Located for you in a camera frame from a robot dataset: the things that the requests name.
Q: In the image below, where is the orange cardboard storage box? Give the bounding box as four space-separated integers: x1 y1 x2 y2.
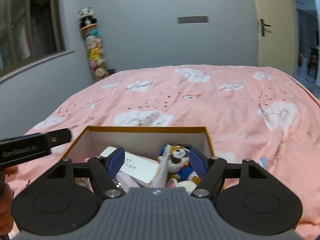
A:
60 125 216 193

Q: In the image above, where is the white glasses box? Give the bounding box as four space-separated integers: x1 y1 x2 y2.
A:
99 146 161 183

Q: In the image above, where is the person left hand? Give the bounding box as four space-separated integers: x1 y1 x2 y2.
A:
0 166 19 237

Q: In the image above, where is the window with frame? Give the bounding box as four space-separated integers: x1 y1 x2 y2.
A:
1 0 73 82

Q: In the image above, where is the cream door with handle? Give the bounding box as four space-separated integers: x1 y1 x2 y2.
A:
255 0 298 76

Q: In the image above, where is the pink patterned bed quilt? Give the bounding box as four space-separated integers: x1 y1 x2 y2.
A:
4 64 320 240

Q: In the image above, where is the pink phone case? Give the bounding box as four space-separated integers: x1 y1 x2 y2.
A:
115 171 152 193

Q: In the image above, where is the grey wall switch panel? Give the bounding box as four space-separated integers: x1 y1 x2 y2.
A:
177 16 209 24

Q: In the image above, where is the white crochet bunny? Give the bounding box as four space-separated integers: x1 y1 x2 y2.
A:
166 178 197 194

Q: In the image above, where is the brown white plush dog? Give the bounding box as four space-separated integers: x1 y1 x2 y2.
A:
157 145 201 185

